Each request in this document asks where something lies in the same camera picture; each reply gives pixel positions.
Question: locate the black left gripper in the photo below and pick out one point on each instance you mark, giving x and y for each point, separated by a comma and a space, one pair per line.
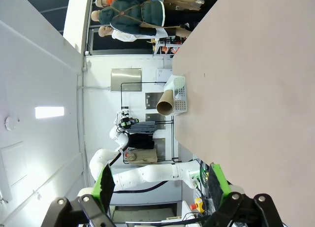
128, 124

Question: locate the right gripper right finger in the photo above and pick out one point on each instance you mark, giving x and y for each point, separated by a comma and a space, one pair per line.
217, 185

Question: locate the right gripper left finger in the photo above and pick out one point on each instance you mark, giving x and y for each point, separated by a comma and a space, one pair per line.
105, 187

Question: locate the brown cup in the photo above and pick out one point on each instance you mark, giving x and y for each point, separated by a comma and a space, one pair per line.
166, 104

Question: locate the white perforated plastic basket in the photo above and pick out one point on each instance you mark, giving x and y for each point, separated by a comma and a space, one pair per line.
180, 99

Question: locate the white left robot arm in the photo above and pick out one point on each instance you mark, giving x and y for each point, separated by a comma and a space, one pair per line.
147, 174

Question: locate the grey hanging garment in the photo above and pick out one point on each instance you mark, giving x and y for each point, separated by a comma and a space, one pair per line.
142, 127

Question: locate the black hanging garment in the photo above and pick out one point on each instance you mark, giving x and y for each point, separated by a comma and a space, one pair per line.
141, 141

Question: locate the yellow red emergency stop button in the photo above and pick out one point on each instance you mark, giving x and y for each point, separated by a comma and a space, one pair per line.
198, 203

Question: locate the black clothes rack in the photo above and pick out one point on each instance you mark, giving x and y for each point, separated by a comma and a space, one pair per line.
121, 96

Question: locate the rectangular ceiling light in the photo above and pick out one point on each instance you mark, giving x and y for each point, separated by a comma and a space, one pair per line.
49, 112

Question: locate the mannequin in white shirt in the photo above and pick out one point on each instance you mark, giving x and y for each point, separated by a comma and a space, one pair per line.
125, 36

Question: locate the mannequin in dark green jacket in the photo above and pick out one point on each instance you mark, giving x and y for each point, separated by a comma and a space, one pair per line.
133, 15

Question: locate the round smoke detector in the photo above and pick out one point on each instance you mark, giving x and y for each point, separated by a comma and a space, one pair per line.
10, 123

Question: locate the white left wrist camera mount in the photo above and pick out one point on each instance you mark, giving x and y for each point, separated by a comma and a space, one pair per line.
123, 113

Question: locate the metal wall panel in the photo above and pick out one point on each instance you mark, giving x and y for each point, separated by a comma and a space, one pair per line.
126, 79

